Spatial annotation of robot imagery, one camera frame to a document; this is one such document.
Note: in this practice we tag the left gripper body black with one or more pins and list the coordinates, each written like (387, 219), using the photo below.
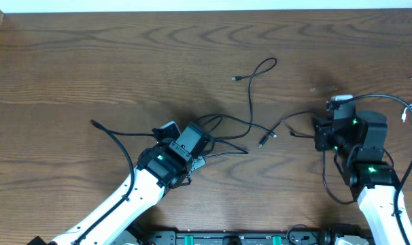
(180, 150)

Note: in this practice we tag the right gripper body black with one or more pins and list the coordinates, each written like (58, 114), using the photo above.
(321, 135)

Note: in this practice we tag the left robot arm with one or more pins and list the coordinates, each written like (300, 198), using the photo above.
(163, 167)

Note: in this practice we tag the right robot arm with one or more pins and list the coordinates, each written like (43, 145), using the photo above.
(358, 138)

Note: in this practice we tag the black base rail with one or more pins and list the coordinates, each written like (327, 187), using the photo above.
(298, 234)

